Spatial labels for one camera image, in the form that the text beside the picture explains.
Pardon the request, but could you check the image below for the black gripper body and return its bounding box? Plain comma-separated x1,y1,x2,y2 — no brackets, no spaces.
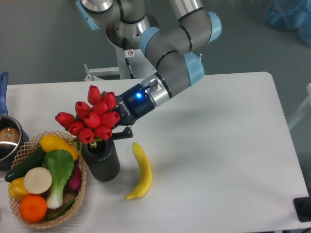
115,83,155,127

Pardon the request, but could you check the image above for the red tulip bouquet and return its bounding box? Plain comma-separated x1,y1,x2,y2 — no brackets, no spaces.
55,85,120,148

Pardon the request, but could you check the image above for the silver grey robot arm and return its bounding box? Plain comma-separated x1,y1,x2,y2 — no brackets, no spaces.
76,0,222,140

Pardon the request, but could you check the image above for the dark grey ribbed vase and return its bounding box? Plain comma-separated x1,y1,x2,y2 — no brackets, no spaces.
81,139,120,182

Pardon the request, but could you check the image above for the yellow banana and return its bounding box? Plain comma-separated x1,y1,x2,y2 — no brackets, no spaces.
124,142,153,200

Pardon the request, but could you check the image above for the yellow squash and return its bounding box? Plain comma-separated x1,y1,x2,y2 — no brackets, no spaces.
40,134,79,161

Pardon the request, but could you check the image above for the green bok choy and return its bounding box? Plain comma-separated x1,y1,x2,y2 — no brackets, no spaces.
42,150,74,209

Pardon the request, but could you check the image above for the purple eggplant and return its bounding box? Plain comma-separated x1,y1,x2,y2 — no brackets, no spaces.
67,165,82,191

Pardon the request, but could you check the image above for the green chili pepper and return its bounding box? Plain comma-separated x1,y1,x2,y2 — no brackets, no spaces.
46,199,75,221

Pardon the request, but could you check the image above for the green cucumber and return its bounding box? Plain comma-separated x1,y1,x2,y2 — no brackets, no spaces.
4,146,46,183

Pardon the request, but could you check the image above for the woven wicker basket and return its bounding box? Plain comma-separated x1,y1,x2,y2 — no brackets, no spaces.
9,131,86,229

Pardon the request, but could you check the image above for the blue saucepan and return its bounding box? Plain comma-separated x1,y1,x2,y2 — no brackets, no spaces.
0,72,29,171

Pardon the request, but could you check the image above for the white round radish slice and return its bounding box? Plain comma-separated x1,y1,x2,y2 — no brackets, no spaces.
23,167,52,195

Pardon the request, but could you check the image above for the orange fruit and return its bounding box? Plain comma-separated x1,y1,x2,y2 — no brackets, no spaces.
19,195,47,222

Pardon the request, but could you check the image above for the yellow bell pepper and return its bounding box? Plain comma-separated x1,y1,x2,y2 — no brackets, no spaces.
8,177,31,200

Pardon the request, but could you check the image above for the blue plastic bag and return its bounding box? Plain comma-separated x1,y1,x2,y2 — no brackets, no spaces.
265,0,311,45

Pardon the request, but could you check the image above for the black device at table edge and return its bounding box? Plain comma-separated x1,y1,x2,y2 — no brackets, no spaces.
293,197,311,222

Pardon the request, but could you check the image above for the white frame at right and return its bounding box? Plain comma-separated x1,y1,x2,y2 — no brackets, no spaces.
287,84,311,131

